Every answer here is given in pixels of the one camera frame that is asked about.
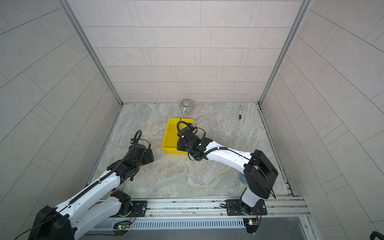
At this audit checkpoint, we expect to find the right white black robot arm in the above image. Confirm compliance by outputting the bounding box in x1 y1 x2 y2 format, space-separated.
177 121 279 216

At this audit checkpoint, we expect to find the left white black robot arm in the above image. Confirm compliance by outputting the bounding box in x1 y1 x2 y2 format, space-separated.
29 144 154 240

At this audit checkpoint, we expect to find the yellow plastic bin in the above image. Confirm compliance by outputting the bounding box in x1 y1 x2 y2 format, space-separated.
162 118 194 155

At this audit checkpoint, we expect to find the white ribbed cup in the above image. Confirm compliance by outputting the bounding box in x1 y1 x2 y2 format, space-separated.
180 99 193 115

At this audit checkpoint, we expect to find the light blue cup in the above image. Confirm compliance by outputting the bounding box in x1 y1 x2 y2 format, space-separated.
239 173 247 184

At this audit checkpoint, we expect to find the left green circuit board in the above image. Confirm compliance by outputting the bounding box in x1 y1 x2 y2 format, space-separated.
113 221 132 231

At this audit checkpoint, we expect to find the right small circuit board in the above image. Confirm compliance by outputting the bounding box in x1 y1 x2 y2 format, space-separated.
243 218 261 234

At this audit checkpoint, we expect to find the black object at corner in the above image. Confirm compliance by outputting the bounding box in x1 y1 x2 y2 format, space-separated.
369 231 384 240

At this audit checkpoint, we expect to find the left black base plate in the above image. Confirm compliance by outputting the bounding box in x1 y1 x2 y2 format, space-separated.
112 201 148 218

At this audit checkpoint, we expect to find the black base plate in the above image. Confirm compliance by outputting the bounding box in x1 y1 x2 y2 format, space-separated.
221 199 268 216
112 201 148 218

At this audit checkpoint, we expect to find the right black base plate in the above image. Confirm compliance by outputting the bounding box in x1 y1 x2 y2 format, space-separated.
221 199 268 216

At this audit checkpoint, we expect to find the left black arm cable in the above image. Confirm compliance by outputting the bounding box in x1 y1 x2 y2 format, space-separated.
14 129 143 240

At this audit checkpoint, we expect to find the aluminium mounting rail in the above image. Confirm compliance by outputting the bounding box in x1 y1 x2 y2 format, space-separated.
85 196 310 221

